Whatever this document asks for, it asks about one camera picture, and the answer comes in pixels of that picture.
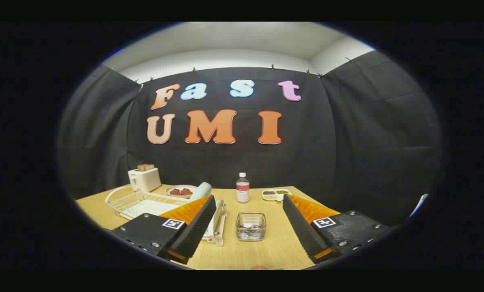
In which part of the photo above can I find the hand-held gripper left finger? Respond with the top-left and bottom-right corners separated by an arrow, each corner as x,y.
111,195 -> 217,265

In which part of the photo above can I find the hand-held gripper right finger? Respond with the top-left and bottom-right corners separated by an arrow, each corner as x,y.
282,194 -> 390,264

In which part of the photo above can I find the light green plate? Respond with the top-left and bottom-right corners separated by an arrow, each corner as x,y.
189,182 -> 213,200

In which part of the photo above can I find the metal wire basket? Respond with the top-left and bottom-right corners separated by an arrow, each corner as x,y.
236,212 -> 267,242

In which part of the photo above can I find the white wire dish rack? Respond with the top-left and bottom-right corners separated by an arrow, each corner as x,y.
105,186 -> 228,247

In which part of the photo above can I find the beige plate with meat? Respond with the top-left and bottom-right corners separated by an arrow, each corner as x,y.
165,185 -> 198,199

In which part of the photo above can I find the white divided bean tray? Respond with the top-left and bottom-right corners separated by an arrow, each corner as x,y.
262,189 -> 292,202

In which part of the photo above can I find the clear plastic bottle red label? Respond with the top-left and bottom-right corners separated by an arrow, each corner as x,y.
236,172 -> 250,204

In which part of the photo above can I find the white toaster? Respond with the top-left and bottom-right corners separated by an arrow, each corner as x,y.
128,167 -> 162,193

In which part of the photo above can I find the black backdrop cloth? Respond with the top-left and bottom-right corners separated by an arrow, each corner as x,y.
57,51 -> 443,228

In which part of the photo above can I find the white and blue object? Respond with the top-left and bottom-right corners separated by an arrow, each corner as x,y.
408,193 -> 430,219

